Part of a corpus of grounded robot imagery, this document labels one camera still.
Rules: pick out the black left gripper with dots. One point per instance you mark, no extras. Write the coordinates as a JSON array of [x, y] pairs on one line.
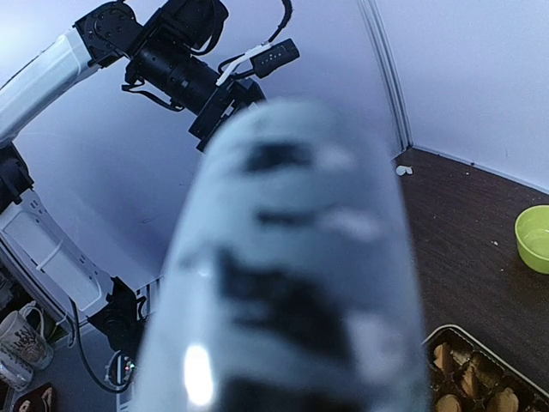
[[228, 99]]

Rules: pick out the metal serving tongs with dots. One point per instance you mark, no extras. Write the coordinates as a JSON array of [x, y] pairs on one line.
[[289, 284]]

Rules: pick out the gold cookie tin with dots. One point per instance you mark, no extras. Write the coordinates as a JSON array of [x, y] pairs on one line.
[[465, 375]]

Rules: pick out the white heart cookie piece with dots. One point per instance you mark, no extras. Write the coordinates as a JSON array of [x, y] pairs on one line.
[[403, 170]]

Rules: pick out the white ceramic mug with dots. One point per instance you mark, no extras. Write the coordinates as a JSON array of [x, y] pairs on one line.
[[24, 348]]

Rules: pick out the green bowl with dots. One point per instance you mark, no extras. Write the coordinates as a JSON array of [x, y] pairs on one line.
[[531, 231]]

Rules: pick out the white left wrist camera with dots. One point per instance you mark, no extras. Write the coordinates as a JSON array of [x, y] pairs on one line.
[[264, 59]]

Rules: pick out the aluminium corner post left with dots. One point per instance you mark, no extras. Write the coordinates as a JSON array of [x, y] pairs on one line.
[[390, 78]]

